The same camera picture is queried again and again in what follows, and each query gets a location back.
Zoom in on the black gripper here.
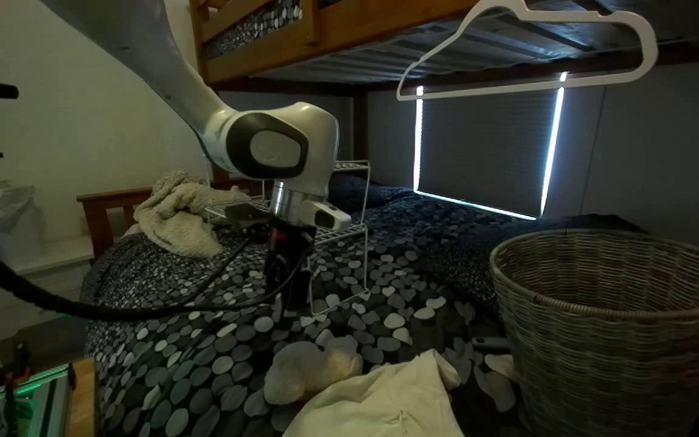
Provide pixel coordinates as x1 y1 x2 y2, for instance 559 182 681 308
263 222 320 321

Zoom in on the white plush bear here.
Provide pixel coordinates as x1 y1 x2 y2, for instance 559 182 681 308
263 338 367 408

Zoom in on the polka dot bedspread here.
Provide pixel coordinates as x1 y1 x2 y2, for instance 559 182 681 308
79 190 699 437

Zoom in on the cream cloth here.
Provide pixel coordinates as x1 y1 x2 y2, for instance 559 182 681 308
131 172 264 259
282 347 465 437

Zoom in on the wooden board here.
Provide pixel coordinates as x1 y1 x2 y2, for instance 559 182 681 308
66 354 100 437

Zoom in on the grey window blind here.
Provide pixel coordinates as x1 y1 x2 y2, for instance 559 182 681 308
419 80 563 219

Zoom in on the polka dot bunk mattress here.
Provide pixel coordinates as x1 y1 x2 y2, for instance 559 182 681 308
202 0 307 55

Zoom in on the green lit equipment box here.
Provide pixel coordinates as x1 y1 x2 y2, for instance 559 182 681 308
0 361 72 437

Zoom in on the white plastic bin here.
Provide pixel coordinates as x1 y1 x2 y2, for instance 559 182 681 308
0 182 44 264

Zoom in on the white plastic clothes hanger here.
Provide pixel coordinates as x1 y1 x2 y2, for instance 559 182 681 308
392 0 659 104

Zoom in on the woven wicker basket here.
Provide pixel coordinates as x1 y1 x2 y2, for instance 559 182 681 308
488 225 699 437

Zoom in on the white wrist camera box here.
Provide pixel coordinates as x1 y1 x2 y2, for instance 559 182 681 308
310 202 355 230

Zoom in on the white wire shelf rack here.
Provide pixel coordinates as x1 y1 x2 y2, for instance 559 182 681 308
330 157 374 297

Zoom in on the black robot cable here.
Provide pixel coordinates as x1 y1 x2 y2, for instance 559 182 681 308
0 205 310 323

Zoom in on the wooden bunk bed frame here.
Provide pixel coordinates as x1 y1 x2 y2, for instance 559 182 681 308
77 0 699 263

